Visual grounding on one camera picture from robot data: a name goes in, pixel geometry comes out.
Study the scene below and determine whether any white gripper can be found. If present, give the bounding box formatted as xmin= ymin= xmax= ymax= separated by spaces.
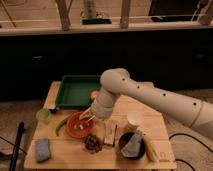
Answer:
xmin=79 ymin=108 xmax=95 ymax=127

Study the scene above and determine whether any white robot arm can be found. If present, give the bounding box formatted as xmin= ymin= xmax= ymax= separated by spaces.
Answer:
xmin=86 ymin=68 xmax=213 ymax=141

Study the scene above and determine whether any dark grapes bunch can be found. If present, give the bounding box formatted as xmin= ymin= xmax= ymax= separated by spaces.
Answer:
xmin=84 ymin=134 xmax=102 ymax=153

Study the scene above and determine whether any green plastic cup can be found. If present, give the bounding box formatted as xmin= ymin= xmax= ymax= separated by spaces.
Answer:
xmin=36 ymin=108 xmax=51 ymax=124

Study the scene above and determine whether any red plate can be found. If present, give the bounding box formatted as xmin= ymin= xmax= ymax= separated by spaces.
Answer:
xmin=66 ymin=112 xmax=94 ymax=139

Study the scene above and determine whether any orange fruit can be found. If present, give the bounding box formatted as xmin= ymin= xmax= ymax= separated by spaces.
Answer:
xmin=90 ymin=90 xmax=99 ymax=100

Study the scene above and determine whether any beige wooden block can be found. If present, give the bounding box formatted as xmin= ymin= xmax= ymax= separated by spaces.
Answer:
xmin=104 ymin=119 xmax=117 ymax=146

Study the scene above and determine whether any green plastic tray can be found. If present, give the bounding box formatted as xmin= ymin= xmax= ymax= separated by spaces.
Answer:
xmin=55 ymin=75 xmax=100 ymax=109

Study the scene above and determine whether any dark bowl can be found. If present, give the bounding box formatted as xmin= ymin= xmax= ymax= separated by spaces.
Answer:
xmin=118 ymin=131 xmax=145 ymax=160

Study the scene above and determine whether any grey crumpled cloth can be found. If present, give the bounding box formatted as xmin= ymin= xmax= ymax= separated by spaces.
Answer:
xmin=121 ymin=132 xmax=142 ymax=157

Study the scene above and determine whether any blue sponge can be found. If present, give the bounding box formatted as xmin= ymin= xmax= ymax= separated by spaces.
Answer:
xmin=35 ymin=139 xmax=51 ymax=163

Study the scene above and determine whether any yellow corn cob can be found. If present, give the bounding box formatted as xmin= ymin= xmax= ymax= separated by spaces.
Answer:
xmin=143 ymin=134 xmax=159 ymax=162

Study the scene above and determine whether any black pole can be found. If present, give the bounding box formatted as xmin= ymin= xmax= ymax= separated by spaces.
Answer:
xmin=9 ymin=122 xmax=25 ymax=171

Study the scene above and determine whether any black cable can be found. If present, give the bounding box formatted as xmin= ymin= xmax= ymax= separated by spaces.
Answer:
xmin=168 ymin=132 xmax=213 ymax=171

